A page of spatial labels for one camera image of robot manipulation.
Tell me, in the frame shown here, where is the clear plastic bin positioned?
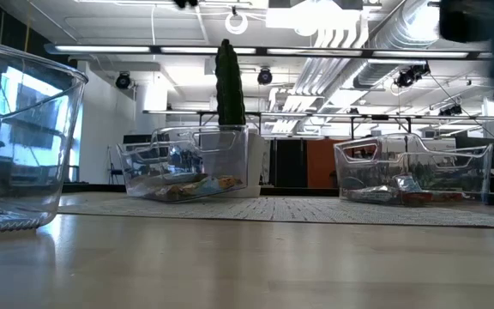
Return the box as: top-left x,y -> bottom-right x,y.
0,36 -> 89,235
116,124 -> 250,203
334,132 -> 494,206

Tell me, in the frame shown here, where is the green red granola bar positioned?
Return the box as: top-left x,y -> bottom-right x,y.
401,190 -> 465,205

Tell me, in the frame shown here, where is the purple granola bar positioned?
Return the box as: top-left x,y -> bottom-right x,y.
0,205 -> 45,233

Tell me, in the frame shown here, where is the black ceiling spotlight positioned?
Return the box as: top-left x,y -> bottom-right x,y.
256,67 -> 274,86
115,71 -> 132,90
394,62 -> 431,89

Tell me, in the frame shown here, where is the green cactus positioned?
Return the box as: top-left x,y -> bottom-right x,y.
214,38 -> 247,128

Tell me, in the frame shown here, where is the overhead LED light bar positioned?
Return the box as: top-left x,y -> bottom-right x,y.
43,41 -> 494,60

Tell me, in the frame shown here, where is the ceiling light panel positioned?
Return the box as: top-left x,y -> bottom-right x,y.
266,6 -> 362,31

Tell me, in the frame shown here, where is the white plant pot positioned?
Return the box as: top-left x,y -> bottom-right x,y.
217,128 -> 270,199

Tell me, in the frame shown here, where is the black cabinet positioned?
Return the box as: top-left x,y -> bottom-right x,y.
274,137 -> 308,189

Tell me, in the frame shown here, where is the orange panel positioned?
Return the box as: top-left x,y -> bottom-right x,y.
305,137 -> 342,189

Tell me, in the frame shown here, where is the white hanging ring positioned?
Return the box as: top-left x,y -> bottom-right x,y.
224,11 -> 250,36

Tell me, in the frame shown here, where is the silver corrugated air duct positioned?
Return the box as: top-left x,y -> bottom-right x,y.
352,0 -> 442,90

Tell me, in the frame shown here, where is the yellow cable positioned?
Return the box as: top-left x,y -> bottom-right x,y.
21,21 -> 33,53

